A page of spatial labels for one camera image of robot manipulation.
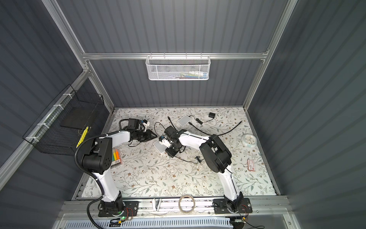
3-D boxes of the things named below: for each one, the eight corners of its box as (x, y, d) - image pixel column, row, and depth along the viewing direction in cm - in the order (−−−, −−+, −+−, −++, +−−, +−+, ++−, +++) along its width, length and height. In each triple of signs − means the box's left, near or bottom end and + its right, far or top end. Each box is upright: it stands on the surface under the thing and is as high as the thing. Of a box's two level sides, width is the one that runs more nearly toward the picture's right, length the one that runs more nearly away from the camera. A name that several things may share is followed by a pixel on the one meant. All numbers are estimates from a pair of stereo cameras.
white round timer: (243, 147, 98) (244, 145, 96) (240, 135, 104) (241, 133, 102) (257, 147, 98) (258, 145, 96) (252, 135, 104) (254, 133, 102)
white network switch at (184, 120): (177, 122, 113) (177, 120, 111) (185, 116, 118) (185, 114, 116) (183, 126, 111) (183, 125, 109) (191, 120, 115) (191, 118, 113)
